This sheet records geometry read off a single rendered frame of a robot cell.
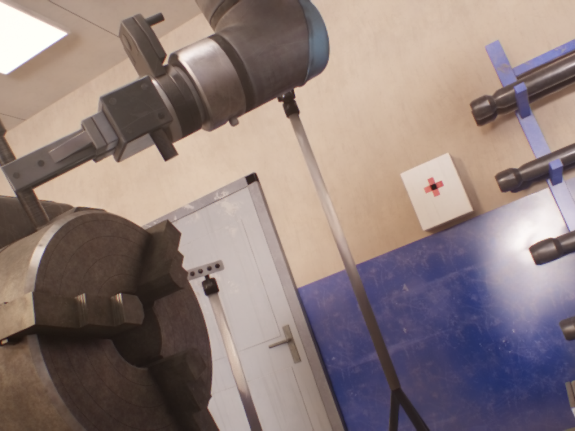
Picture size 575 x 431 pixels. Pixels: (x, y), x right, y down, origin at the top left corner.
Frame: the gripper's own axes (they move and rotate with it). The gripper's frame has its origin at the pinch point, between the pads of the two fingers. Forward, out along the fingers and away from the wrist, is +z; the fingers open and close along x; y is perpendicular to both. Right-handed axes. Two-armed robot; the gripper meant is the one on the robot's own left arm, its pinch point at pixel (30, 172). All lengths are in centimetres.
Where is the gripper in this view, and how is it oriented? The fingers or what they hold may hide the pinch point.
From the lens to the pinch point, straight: 61.7
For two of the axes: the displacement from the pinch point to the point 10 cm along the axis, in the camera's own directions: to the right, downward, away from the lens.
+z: -8.0, 4.9, -3.4
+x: -3.6, 0.6, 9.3
